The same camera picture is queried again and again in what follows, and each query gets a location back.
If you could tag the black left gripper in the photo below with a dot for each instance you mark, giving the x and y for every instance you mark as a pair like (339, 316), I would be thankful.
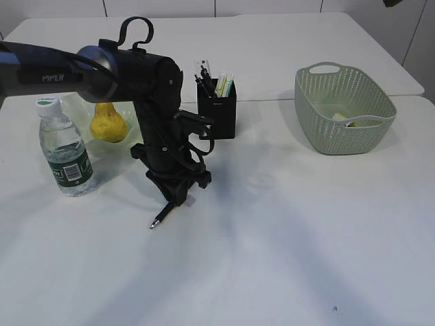
(172, 177)

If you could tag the black pen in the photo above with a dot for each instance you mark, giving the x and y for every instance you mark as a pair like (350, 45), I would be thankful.
(201, 84)
(208, 80)
(162, 215)

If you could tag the yellow pear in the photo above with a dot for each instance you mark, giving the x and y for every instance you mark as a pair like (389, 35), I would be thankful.
(107, 124)

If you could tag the clear plastic ruler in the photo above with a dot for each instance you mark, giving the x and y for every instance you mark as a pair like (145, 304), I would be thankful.
(198, 67)

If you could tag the clear plastic water bottle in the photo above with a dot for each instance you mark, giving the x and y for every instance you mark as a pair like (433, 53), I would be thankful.
(64, 149)

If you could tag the yellow pen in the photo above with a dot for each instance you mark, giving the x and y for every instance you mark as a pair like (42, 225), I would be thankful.
(221, 82)

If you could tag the mint green pen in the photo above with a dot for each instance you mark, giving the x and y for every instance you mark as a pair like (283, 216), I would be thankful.
(228, 85)

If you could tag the waste paper label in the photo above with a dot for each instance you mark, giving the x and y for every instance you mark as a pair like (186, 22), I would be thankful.
(342, 118)

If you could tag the blue left robot arm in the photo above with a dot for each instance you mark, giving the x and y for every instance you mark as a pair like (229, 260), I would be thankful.
(152, 83)

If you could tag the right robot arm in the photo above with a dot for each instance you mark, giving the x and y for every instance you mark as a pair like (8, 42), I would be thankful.
(391, 3)

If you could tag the black square pen holder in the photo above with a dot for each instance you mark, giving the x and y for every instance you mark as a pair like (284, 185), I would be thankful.
(222, 111)

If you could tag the frosted green wavy plate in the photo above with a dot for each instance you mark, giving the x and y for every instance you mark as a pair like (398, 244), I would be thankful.
(81, 113)

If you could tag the green woven plastic basket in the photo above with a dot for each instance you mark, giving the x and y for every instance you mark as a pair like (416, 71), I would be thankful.
(350, 91)

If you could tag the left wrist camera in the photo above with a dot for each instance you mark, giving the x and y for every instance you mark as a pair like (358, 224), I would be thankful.
(192, 123)

